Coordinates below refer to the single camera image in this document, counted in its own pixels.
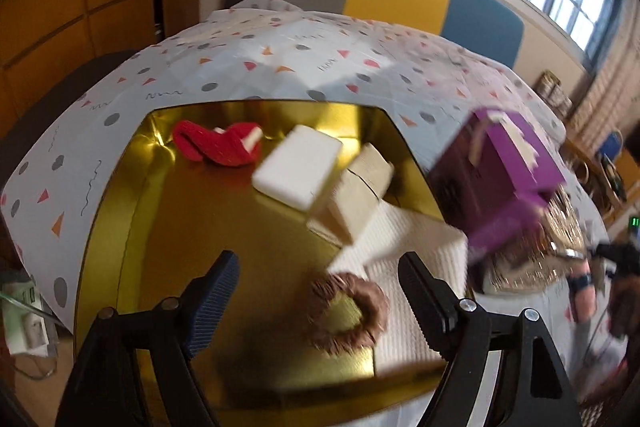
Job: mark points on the white power strip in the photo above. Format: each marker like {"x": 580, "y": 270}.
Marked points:
{"x": 30, "y": 327}

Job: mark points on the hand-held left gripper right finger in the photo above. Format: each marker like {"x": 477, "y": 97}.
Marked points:
{"x": 425, "y": 302}

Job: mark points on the black chair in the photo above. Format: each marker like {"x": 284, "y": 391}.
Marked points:
{"x": 75, "y": 82}

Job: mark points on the patterned plastic tablecloth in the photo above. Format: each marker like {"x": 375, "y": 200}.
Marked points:
{"x": 225, "y": 57}

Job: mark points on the group of small boxes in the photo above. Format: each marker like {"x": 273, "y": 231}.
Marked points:
{"x": 552, "y": 94}

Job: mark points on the white sponge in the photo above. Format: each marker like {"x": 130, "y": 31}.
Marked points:
{"x": 295, "y": 167}

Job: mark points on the red doll sock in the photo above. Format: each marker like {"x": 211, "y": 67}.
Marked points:
{"x": 215, "y": 147}

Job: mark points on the beige patterned curtain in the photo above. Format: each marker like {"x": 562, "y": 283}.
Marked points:
{"x": 615, "y": 92}

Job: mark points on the purple cardboard box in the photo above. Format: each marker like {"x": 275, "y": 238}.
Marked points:
{"x": 505, "y": 192}

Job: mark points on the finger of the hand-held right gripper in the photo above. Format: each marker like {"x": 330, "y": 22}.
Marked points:
{"x": 610, "y": 254}

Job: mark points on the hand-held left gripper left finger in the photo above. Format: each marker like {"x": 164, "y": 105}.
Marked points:
{"x": 212, "y": 302}

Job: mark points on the white paper napkin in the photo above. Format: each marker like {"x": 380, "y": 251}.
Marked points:
{"x": 400, "y": 232}

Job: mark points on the gold metal tray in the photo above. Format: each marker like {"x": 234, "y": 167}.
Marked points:
{"x": 165, "y": 232}

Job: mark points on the brown hair scrunchie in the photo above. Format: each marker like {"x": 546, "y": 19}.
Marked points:
{"x": 372, "y": 312}

